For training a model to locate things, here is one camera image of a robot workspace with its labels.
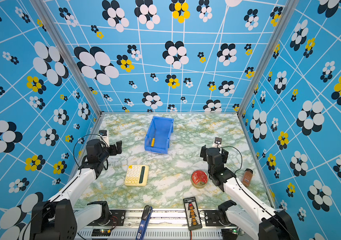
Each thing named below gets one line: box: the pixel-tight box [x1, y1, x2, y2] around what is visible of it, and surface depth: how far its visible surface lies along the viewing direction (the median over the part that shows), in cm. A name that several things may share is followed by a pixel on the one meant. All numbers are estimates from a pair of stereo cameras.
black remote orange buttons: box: [183, 196, 203, 231], surface depth 75 cm
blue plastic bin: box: [144, 116, 174, 154], surface depth 105 cm
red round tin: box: [190, 169, 209, 189], surface depth 85 cm
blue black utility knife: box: [135, 205, 153, 240], surface depth 71 cm
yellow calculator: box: [124, 165, 150, 187], surface depth 88 cm
